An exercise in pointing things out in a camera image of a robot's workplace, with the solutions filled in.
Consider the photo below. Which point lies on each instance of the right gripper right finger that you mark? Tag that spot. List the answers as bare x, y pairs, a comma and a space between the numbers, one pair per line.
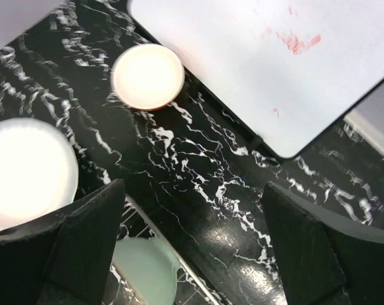
322, 256

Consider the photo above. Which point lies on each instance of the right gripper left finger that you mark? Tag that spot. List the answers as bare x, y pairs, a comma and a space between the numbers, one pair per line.
64, 256

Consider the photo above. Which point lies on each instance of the pale green bowl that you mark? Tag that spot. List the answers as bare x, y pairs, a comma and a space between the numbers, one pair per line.
149, 266

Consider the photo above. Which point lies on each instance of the white grey rimmed plate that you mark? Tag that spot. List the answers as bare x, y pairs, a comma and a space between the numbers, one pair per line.
39, 172

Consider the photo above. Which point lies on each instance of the orange white bowl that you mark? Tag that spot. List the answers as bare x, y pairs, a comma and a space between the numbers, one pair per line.
147, 77

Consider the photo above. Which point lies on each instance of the metal wire dish rack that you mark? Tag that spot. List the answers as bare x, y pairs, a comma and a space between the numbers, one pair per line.
192, 288

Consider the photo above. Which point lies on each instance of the white whiteboard black frame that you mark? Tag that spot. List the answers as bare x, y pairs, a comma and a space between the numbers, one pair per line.
286, 69

